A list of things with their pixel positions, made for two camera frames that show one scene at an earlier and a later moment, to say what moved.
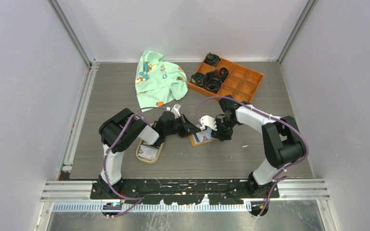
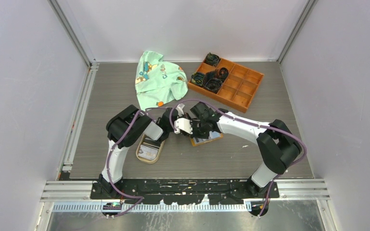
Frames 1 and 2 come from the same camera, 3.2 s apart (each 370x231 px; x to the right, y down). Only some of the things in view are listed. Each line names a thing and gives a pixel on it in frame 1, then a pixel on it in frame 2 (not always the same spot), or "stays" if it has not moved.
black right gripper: [220, 135] -> [205, 136]
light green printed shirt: [157, 80] stays
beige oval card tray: [148, 153] stays
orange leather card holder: [202, 137] stays
